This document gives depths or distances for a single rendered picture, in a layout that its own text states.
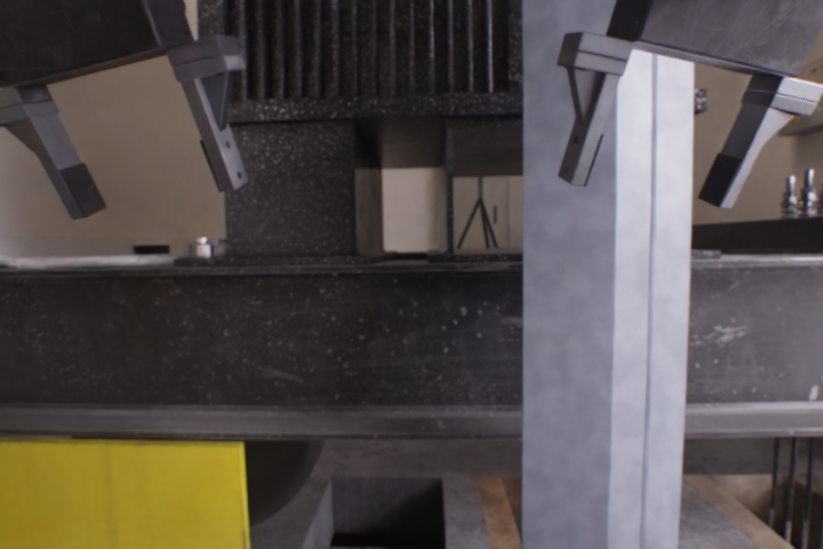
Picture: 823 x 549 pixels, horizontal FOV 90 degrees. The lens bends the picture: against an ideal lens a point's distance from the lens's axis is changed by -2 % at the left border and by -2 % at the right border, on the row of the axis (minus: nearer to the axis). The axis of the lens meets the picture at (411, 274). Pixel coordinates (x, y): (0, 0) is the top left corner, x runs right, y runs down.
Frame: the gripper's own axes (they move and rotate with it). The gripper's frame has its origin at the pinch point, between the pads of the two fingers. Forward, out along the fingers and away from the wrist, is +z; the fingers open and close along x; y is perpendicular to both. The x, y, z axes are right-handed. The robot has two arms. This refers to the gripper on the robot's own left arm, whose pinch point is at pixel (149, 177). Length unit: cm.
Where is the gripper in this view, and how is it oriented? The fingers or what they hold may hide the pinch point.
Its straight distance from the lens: 40.5
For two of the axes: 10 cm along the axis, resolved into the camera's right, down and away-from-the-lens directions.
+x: -9.8, 1.4, 1.3
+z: 1.8, 8.8, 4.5
